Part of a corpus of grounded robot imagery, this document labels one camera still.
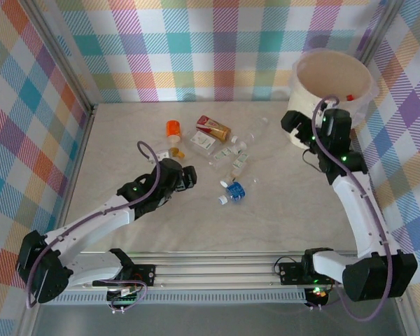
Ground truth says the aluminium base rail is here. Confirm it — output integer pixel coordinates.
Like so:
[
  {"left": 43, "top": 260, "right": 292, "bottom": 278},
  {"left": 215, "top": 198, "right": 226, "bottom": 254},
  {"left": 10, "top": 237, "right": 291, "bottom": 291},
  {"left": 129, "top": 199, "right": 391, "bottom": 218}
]
[{"left": 24, "top": 250, "right": 411, "bottom": 291}]

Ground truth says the small clear bottle white cap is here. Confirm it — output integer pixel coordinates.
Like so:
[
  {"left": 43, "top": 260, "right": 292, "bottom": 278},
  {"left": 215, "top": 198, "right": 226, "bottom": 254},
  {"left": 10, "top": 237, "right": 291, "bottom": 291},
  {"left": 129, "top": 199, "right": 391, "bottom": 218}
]
[{"left": 219, "top": 164, "right": 243, "bottom": 188}]

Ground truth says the controller board with lit LED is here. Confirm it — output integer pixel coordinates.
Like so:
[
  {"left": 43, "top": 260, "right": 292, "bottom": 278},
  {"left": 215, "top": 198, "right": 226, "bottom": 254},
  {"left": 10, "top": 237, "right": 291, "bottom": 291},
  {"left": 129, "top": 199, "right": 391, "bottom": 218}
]
[{"left": 304, "top": 285, "right": 332, "bottom": 311}]

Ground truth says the colourful checked cloth backdrop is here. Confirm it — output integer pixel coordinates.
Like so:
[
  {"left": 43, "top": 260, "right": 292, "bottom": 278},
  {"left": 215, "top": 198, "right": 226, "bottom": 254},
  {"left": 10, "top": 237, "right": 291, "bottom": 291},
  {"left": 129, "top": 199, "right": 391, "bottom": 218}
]
[
  {"left": 0, "top": 0, "right": 92, "bottom": 336},
  {"left": 31, "top": 0, "right": 389, "bottom": 105},
  {"left": 349, "top": 0, "right": 420, "bottom": 336}
]

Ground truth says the green controller board with wires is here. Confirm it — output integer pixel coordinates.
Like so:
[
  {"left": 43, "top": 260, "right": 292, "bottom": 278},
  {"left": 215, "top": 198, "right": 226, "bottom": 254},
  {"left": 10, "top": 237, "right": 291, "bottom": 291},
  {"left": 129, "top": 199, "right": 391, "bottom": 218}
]
[{"left": 106, "top": 285, "right": 146, "bottom": 314}]

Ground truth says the cream plastic bin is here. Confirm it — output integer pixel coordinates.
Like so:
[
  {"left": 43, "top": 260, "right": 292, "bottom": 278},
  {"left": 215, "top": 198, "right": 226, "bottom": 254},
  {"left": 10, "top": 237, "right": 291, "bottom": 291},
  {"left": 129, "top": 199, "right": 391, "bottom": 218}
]
[{"left": 287, "top": 48, "right": 375, "bottom": 148}]

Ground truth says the red gold foil packet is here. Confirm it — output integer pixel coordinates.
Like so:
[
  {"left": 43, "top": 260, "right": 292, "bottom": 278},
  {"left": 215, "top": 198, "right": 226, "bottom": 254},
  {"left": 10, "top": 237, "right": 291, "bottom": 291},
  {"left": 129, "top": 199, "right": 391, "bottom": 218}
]
[{"left": 195, "top": 115, "right": 232, "bottom": 142}]

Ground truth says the clear plastic bin liner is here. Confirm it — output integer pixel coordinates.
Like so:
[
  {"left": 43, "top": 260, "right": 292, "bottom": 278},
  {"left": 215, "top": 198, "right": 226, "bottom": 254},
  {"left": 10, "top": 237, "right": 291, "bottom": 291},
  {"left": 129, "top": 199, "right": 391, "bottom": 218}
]
[{"left": 292, "top": 48, "right": 381, "bottom": 125}]

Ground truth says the clear plastic bottle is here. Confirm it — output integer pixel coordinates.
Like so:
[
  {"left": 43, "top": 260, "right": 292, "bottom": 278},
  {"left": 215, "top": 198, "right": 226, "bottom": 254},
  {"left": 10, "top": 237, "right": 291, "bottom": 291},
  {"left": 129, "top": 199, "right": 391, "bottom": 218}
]
[{"left": 237, "top": 117, "right": 271, "bottom": 151}]

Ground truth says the grey slotted cable duct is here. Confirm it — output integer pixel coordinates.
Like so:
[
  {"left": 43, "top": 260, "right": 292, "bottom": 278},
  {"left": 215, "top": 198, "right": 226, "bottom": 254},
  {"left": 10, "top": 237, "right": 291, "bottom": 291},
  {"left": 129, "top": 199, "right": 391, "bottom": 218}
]
[{"left": 41, "top": 293, "right": 308, "bottom": 305}]

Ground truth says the grey metal sheet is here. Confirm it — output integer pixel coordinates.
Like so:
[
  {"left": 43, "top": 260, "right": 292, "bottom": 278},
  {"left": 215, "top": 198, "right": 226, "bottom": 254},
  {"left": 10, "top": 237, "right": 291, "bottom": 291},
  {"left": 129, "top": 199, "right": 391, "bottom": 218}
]
[{"left": 31, "top": 303, "right": 407, "bottom": 336}]

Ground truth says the aluminium side rail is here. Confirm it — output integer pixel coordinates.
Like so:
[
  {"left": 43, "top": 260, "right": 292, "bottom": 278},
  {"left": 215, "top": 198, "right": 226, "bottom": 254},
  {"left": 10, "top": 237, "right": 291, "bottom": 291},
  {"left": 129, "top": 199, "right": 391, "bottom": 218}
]
[
  {"left": 339, "top": 122, "right": 411, "bottom": 284},
  {"left": 43, "top": 104, "right": 99, "bottom": 246}
]

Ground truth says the small bottle with green label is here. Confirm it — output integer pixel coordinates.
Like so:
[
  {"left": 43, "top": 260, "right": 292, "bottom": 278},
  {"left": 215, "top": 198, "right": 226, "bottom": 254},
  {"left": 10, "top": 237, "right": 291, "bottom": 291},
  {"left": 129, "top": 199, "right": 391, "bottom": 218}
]
[
  {"left": 211, "top": 146, "right": 232, "bottom": 163},
  {"left": 230, "top": 152, "right": 250, "bottom": 169}
]

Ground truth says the aluminium frame post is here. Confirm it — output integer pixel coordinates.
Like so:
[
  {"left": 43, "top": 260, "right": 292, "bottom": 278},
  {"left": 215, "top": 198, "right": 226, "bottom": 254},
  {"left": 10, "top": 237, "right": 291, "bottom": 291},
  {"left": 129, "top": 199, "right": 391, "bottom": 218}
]
[
  {"left": 19, "top": 0, "right": 99, "bottom": 116},
  {"left": 349, "top": 0, "right": 407, "bottom": 66}
]

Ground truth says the orange pill bottle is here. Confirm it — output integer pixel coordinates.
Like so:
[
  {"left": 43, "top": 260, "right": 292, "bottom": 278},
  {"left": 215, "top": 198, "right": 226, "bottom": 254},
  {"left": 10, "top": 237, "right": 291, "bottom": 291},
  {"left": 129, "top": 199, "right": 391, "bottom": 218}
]
[{"left": 165, "top": 120, "right": 183, "bottom": 144}]

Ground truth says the crushed bottle with blue label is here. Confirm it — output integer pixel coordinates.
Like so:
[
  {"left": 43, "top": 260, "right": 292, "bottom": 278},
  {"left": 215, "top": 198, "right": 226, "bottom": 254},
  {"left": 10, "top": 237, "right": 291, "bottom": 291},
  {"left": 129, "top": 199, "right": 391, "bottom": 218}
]
[{"left": 216, "top": 182, "right": 248, "bottom": 206}]

